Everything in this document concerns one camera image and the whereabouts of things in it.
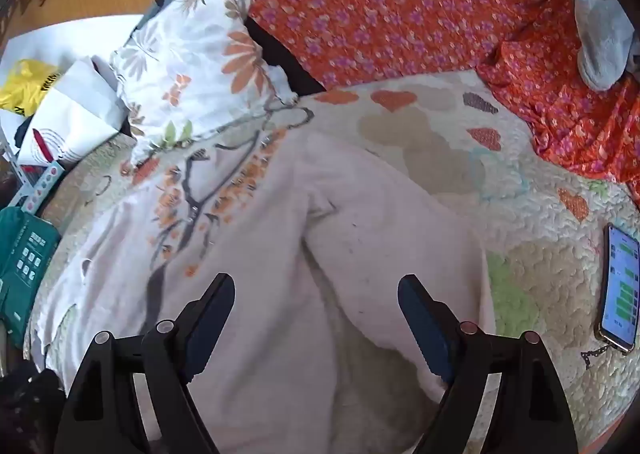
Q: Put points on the long colourful printed box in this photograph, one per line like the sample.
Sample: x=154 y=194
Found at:
x=42 y=181

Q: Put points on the white tree-print shirt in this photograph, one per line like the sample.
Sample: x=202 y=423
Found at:
x=125 y=234

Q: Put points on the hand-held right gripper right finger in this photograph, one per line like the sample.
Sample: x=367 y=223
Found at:
x=425 y=329

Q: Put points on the grey-white cloth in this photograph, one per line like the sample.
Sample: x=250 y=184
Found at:
x=600 y=34

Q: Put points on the teal package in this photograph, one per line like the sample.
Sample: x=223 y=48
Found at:
x=25 y=259

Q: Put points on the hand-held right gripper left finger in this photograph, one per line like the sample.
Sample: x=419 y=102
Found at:
x=210 y=329

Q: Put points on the white paper bag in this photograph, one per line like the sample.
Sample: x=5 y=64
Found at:
x=75 y=104

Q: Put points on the pale pink fleece garment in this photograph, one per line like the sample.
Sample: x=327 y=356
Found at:
x=360 y=234

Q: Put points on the black sofa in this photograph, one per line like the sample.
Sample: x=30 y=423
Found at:
x=280 y=59

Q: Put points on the white floral pillow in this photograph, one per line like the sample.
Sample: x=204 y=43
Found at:
x=200 y=59

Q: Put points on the white board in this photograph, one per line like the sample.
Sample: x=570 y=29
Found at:
x=75 y=39

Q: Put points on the dark blue cloth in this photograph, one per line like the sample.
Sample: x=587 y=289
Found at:
x=22 y=131

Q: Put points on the red floral cushion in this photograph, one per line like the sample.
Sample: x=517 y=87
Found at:
x=400 y=9

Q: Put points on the yellow plastic bag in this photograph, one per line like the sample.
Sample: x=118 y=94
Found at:
x=25 y=86

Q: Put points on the smartphone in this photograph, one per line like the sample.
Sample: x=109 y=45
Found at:
x=620 y=284

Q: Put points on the quilted heart-pattern blanket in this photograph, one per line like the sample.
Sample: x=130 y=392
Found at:
x=450 y=144

